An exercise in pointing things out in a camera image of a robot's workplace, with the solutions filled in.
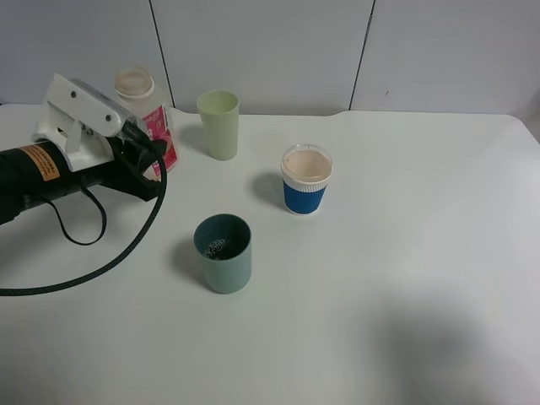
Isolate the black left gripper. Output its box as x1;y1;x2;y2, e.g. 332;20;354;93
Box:
79;138;162;202

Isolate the clear bottle with brown drink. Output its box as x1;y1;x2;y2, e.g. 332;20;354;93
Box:
114;65;178;172

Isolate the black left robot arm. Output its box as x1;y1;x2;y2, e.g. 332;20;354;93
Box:
1;140;160;224

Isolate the pale yellow-green plastic cup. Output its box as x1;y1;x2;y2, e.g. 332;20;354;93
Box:
197;90;240;161

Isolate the grey-green plastic cup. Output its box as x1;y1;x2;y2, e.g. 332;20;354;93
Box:
193;213;252;294

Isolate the white cup with blue sleeve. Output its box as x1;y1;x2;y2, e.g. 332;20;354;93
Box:
281;144;332;215

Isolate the thick black braided cable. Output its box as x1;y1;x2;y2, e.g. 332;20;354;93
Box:
0;121;168;297

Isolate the thin black cable loop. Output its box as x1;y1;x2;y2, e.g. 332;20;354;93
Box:
45;185;106;246

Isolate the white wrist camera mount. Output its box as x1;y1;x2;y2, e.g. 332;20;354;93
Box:
32;73;138;172

